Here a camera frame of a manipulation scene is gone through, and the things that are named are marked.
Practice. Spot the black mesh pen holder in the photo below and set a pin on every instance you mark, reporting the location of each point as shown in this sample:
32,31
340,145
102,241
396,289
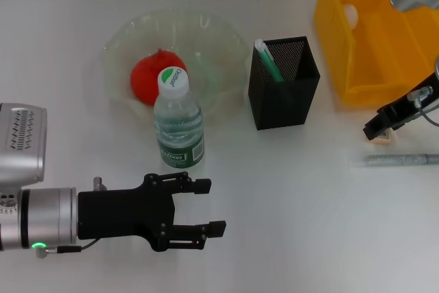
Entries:
284,104

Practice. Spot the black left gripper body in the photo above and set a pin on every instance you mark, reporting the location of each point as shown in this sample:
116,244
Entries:
123,214

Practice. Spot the yellow plastic bin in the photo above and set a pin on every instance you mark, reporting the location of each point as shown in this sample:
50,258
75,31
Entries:
377,63

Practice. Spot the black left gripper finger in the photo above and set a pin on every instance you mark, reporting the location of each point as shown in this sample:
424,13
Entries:
200,186
216,228

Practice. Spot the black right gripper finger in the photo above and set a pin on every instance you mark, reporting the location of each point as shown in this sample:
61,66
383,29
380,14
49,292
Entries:
377,130
383,112

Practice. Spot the green pen with white cap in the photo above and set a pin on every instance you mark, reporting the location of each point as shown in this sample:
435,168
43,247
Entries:
272,63

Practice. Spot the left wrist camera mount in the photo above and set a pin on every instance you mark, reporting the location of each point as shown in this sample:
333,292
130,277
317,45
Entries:
7,204

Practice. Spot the wavy clear glass fruit plate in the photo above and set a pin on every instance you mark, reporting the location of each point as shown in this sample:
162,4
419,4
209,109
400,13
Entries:
212,53

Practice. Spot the clear green-label water bottle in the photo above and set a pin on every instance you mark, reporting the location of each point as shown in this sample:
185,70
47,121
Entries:
178,128

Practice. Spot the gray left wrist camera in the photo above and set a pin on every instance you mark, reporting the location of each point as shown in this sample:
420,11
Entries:
20,142

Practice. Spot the white paper ball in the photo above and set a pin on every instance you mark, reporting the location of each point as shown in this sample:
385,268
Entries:
350,15

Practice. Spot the gray pen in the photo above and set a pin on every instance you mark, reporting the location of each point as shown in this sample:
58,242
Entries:
398,160

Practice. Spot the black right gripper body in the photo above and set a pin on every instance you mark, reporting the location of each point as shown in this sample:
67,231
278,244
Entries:
411,109

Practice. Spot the beige eraser with barcode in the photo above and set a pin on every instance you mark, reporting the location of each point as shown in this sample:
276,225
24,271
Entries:
385,138

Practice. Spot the orange fruit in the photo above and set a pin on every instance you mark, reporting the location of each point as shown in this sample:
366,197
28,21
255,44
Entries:
145,80

